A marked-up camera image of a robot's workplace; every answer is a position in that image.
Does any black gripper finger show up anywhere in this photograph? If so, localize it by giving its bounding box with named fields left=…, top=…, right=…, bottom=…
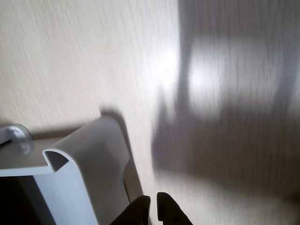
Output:
left=156, top=192, right=194, bottom=225
left=109, top=195, right=151, bottom=225

